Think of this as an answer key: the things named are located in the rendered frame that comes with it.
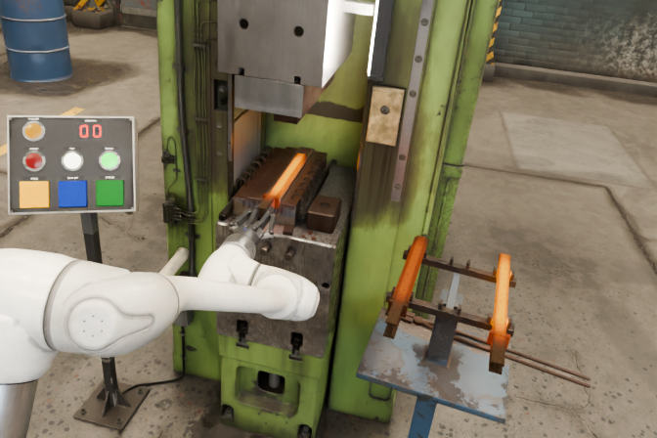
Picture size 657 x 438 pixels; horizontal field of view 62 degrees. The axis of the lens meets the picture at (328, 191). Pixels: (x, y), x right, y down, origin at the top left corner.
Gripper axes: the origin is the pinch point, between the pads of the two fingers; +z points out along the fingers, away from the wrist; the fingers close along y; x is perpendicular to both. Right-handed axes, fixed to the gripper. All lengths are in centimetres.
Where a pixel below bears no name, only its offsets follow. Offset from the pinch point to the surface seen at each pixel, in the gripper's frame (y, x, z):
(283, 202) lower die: 3.5, -0.7, 5.3
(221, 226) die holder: -13.8, -9.1, -1.2
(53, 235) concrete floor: -154, -104, 87
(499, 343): 66, -1, -34
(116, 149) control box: -44.9, 12.2, -3.3
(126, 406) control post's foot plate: -52, -98, -8
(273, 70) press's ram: -1.4, 39.3, 6.9
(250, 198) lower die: -6.7, -1.4, 5.1
